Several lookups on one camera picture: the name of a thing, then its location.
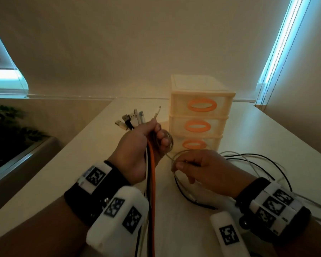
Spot person's right forearm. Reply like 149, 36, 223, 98
272, 219, 321, 257

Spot bright window corner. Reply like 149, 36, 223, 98
0, 16, 29, 98

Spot cream three-drawer organiser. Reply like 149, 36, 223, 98
168, 75, 236, 158

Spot bright narrow window strip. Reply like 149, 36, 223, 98
255, 0, 314, 105

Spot person's left forearm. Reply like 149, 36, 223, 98
0, 196, 89, 257

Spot pile of cables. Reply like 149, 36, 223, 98
174, 151, 321, 225

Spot cream white USB cable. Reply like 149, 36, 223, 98
114, 120, 148, 257

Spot beaded blind pull chain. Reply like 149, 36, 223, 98
255, 0, 314, 106

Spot person's left hand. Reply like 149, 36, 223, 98
107, 117, 172, 185

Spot person's right hand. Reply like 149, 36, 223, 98
171, 150, 257, 199

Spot orange cable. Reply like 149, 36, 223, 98
147, 139, 156, 257

